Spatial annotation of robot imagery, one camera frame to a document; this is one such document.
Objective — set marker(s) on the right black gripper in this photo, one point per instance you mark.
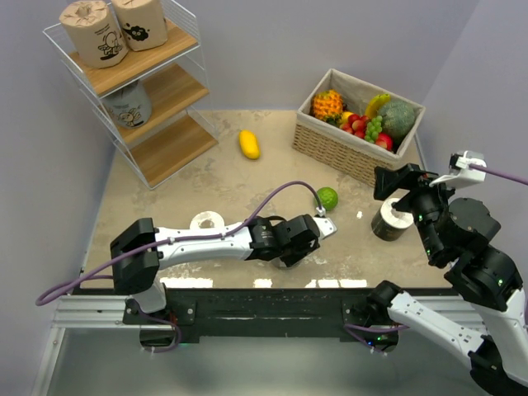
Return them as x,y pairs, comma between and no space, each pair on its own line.
385,180

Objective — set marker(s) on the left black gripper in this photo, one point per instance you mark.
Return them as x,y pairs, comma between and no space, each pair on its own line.
309,247

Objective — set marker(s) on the green bumpy citrus fruit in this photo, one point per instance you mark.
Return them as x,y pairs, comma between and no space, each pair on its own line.
328,198

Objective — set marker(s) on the white and grey towel roll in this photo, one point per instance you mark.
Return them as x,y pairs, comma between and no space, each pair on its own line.
207,220

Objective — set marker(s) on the grey paper towel roll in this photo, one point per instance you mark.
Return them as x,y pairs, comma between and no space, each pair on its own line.
129,107

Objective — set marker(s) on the brown roll with black print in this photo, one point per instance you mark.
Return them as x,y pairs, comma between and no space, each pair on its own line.
142,22

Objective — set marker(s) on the brown paper towel roll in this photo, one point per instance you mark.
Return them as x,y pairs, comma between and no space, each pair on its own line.
94,32

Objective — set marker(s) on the dark grey towel roll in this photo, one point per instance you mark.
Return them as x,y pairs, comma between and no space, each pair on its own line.
288,265

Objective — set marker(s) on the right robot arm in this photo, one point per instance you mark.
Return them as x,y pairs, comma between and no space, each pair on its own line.
456,235

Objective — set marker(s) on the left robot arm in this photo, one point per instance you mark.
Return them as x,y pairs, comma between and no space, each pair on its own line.
143,250

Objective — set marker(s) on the white paper towel roll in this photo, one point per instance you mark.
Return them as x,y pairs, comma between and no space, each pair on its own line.
389,224

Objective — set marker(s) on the woven fruit basket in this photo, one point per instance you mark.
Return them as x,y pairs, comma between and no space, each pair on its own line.
339,149

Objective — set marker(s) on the green grapes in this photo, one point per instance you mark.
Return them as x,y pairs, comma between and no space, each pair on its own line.
373,129

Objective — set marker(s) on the green melon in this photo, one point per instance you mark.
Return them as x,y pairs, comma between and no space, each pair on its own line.
398,118

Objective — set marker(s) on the red apples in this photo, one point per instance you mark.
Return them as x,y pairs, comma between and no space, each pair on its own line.
355,125

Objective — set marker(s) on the yellow banana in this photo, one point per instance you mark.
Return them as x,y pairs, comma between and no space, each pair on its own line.
375,103

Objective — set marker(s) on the pineapple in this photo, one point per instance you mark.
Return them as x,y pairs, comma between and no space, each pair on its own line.
327,105

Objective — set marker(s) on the yellow mango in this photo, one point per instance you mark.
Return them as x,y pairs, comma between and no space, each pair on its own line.
249,144

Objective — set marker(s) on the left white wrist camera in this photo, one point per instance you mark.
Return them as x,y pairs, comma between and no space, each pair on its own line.
325,225

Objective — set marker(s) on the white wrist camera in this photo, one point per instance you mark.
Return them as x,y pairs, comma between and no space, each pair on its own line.
325,225
466,169

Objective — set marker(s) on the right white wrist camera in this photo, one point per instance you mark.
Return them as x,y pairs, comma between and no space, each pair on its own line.
466,169

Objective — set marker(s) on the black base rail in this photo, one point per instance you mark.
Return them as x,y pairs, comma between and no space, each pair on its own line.
350,315

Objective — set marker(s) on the white wire wooden shelf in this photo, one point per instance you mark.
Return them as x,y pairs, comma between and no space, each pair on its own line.
176,133

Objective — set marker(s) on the aluminium frame rail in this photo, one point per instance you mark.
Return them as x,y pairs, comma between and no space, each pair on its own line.
90,307

